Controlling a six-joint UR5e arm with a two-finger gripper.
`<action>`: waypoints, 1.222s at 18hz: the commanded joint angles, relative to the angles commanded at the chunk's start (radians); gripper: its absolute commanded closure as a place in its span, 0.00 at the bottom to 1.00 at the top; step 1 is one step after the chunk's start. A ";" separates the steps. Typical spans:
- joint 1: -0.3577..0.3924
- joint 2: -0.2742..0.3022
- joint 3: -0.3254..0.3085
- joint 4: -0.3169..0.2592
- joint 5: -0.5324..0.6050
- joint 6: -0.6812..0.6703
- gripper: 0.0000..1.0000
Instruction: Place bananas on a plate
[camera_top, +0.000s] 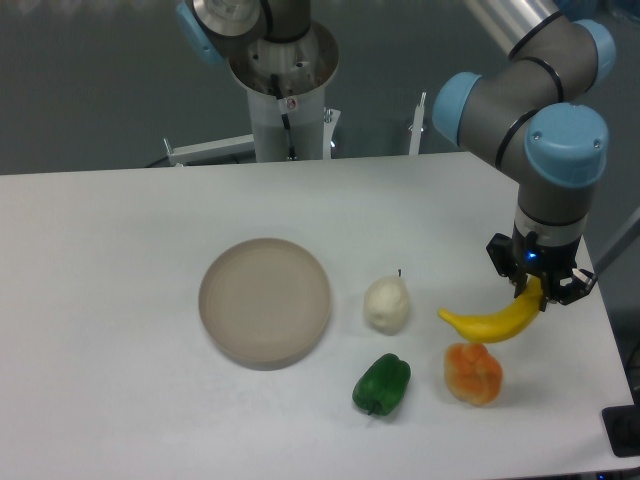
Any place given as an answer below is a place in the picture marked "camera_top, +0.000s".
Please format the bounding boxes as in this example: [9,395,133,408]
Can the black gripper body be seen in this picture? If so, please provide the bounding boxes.
[486,231,597,305]

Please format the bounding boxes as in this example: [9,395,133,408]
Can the yellow banana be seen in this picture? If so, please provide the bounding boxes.
[438,277,543,343]

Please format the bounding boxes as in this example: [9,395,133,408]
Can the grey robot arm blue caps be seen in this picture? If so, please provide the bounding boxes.
[175,1,616,305]

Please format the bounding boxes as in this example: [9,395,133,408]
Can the beige round plate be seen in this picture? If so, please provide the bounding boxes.
[198,238,332,370]

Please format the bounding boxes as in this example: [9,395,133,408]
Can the grey metal table leg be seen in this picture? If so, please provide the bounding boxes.
[594,207,640,274]

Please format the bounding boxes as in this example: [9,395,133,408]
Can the orange bell pepper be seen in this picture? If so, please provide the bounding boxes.
[444,343,503,407]

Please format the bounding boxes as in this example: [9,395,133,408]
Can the white pear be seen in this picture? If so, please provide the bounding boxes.
[363,269,410,335]

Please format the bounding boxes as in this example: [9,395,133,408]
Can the black device at edge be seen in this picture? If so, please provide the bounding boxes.
[601,405,639,458]

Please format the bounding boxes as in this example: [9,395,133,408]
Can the green bell pepper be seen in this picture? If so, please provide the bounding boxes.
[352,353,411,416]

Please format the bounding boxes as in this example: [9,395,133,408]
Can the white upright frame post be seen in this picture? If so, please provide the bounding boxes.
[408,91,427,155]

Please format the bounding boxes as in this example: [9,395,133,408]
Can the black pedestal cable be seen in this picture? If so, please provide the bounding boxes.
[269,73,299,162]

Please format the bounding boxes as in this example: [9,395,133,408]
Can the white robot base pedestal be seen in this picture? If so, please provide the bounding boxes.
[230,21,339,162]

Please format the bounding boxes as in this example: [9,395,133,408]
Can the white metal frame bracket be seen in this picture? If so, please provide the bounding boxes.
[163,134,254,166]

